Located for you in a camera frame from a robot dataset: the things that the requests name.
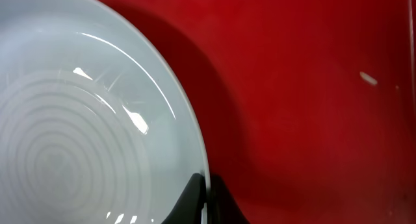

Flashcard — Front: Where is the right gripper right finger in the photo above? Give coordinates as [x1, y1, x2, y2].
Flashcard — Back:
[207, 175, 250, 224]

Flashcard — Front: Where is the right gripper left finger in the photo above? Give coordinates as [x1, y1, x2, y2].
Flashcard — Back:
[162, 173, 205, 224]

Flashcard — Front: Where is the light blue plate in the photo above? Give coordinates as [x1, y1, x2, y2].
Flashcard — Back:
[1, 0, 210, 224]

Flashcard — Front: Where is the red serving tray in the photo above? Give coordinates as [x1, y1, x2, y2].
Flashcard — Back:
[99, 0, 415, 223]

